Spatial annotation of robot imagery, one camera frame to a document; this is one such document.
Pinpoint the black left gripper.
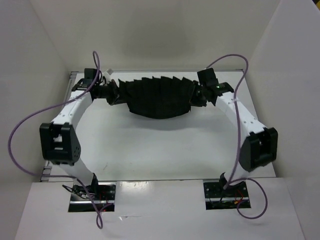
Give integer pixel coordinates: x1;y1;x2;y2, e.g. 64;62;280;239
94;79;130;106

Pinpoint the black pleated skirt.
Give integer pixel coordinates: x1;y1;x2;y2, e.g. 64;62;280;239
117;76;196;120

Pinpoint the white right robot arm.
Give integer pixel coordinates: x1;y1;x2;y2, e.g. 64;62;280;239
195;68;278;197

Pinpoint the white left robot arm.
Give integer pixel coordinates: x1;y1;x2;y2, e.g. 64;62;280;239
39;68;116;200

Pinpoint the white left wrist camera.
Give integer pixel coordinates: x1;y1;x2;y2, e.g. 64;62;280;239
103;69;113;82

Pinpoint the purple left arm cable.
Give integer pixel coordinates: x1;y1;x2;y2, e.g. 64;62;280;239
8;51;110;230

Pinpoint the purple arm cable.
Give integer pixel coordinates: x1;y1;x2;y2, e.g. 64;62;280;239
205;53;270;220
8;51;110;230

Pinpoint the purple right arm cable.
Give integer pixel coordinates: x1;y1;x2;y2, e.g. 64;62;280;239
205;53;270;220

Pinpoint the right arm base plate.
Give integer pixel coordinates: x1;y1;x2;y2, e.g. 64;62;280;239
203;179;251;210

